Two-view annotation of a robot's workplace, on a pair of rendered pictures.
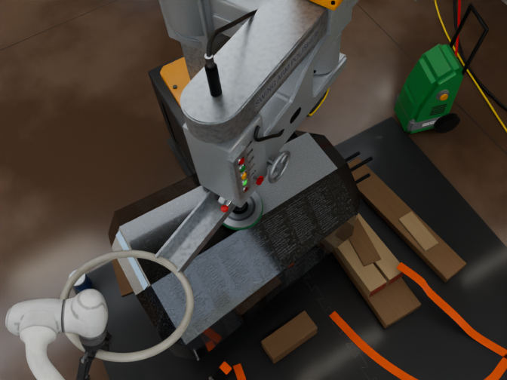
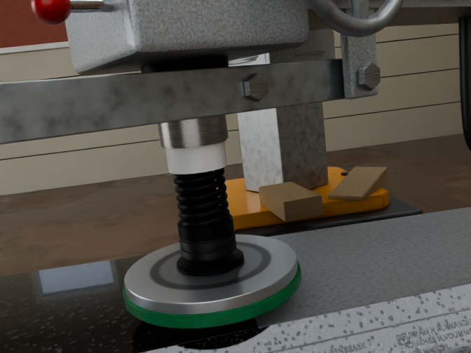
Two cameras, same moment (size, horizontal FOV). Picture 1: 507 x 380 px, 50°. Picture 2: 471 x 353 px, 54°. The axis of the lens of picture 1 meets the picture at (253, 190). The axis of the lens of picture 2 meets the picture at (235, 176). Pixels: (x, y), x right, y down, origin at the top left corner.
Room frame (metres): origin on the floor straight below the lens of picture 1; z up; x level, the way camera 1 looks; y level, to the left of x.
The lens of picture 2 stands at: (0.67, -0.12, 1.11)
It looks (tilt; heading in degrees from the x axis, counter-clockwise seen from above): 11 degrees down; 16
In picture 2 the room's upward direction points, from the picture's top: 7 degrees counter-clockwise
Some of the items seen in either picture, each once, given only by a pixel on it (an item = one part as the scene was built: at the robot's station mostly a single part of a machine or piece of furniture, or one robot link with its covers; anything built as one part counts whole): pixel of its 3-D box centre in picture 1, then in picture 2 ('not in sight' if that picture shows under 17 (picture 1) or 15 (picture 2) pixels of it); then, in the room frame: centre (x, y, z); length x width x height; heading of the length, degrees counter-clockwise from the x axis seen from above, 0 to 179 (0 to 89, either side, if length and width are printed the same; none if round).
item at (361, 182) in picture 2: not in sight; (358, 182); (1.99, -0.09, 0.80); 0.20 x 0.10 x 0.05; 159
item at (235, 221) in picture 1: (239, 206); (211, 267); (1.18, 0.08, 0.89); 0.21 x 0.21 x 0.01
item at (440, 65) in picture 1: (436, 75); not in sight; (2.16, -1.24, 0.43); 0.35 x 0.35 x 0.87; 7
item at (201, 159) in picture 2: not in sight; (196, 153); (1.18, 0.08, 1.04); 0.07 x 0.07 x 0.04
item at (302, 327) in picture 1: (289, 337); not in sight; (0.76, -0.08, 0.07); 0.30 x 0.12 x 0.12; 117
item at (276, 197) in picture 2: not in sight; (288, 199); (1.83, 0.08, 0.81); 0.20 x 0.10 x 0.05; 30
